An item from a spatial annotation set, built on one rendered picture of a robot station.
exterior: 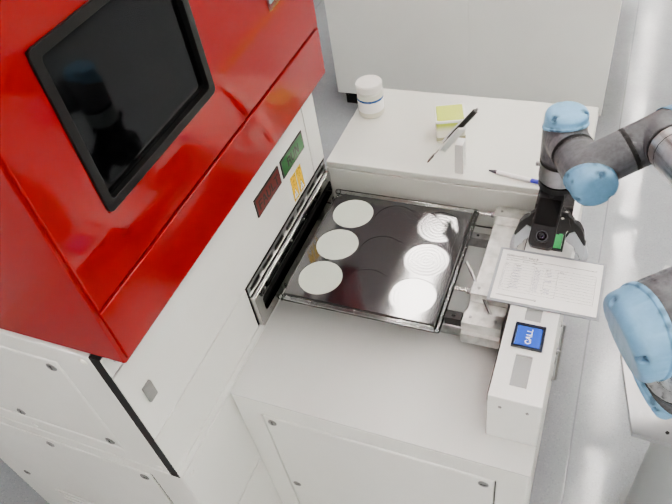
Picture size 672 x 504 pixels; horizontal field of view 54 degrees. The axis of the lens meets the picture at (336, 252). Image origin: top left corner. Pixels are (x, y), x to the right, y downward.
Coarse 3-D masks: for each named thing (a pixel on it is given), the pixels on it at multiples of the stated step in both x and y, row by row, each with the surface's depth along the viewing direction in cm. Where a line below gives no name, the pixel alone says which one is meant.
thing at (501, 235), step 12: (504, 228) 153; (492, 240) 151; (504, 240) 150; (492, 252) 148; (492, 264) 146; (480, 276) 144; (492, 276) 143; (480, 312) 137; (492, 312) 137; (504, 312) 136; (504, 324) 135; (468, 336) 134; (480, 336) 133
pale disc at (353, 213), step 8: (352, 200) 164; (360, 200) 164; (336, 208) 163; (344, 208) 163; (352, 208) 162; (360, 208) 162; (368, 208) 161; (336, 216) 161; (344, 216) 161; (352, 216) 160; (360, 216) 160; (368, 216) 159; (344, 224) 159; (352, 224) 158; (360, 224) 158
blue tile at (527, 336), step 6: (522, 330) 122; (528, 330) 122; (534, 330) 122; (540, 330) 122; (516, 336) 122; (522, 336) 122; (528, 336) 121; (534, 336) 121; (540, 336) 121; (516, 342) 121; (522, 342) 121; (528, 342) 120; (534, 342) 120; (540, 342) 120
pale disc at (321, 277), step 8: (312, 264) 151; (320, 264) 150; (328, 264) 150; (304, 272) 149; (312, 272) 149; (320, 272) 149; (328, 272) 148; (336, 272) 148; (304, 280) 148; (312, 280) 147; (320, 280) 147; (328, 280) 147; (336, 280) 146; (304, 288) 146; (312, 288) 146; (320, 288) 145; (328, 288) 145
